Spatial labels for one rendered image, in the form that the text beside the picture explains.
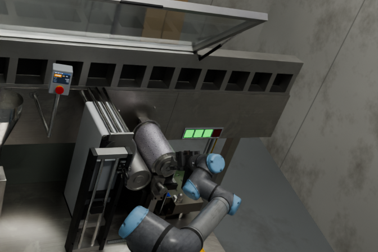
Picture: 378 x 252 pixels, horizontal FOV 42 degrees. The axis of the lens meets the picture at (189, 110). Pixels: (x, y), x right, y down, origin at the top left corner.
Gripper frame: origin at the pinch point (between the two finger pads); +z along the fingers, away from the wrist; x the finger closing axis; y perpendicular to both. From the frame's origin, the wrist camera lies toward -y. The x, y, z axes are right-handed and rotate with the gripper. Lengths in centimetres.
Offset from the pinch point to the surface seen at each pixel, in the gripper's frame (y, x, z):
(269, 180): -25, -200, 169
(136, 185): -7.3, 12.9, 11.8
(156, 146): 9.9, 4.3, 7.0
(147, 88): 38.1, 2.7, 16.8
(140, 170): -0.4, 13.7, 5.3
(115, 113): 24.5, 25.6, 3.5
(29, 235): -26, 57, 27
